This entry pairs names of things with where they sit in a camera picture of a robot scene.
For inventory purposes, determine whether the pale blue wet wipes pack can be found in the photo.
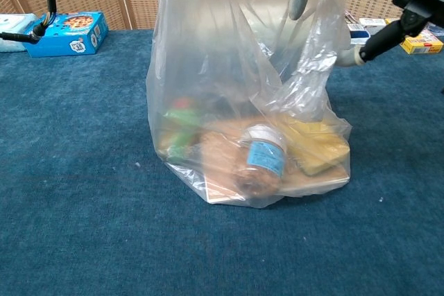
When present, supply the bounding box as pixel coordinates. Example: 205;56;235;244
0;13;37;53

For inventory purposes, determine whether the clear plastic water bottle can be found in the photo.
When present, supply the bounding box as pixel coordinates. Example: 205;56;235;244
426;21;444;37

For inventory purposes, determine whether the brown jar with blue label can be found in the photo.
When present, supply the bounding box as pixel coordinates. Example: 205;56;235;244
232;123;288;200

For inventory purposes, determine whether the green snack packet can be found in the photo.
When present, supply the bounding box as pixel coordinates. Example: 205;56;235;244
162;98;204;162

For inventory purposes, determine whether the clear plastic shopping bag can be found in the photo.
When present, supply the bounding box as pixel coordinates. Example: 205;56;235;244
145;0;353;209

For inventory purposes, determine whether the yellow cardboard box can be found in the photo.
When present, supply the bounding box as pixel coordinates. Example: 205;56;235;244
384;17;444;55

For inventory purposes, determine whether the blue felt table cover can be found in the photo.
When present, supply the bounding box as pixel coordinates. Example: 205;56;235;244
0;28;444;296

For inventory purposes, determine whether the blue cookie box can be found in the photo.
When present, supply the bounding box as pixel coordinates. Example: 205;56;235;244
21;10;109;58

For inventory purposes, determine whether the small white box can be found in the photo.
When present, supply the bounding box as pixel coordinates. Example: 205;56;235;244
358;17;387;36

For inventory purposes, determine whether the brown bread packet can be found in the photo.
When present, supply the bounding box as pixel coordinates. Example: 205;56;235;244
199;129;244;172

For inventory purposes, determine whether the yellow sponge block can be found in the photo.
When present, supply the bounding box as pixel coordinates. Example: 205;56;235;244
284;115;350;176

